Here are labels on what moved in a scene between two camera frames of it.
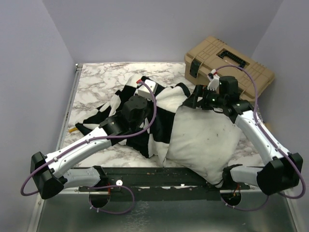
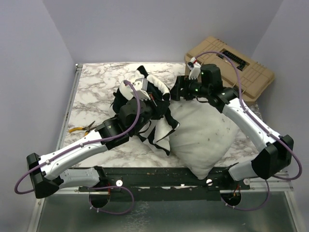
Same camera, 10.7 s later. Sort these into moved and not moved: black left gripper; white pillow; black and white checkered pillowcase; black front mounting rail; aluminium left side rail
Moved: black left gripper; black and white checkered pillowcase; white pillow
Not moved: black front mounting rail; aluminium left side rail
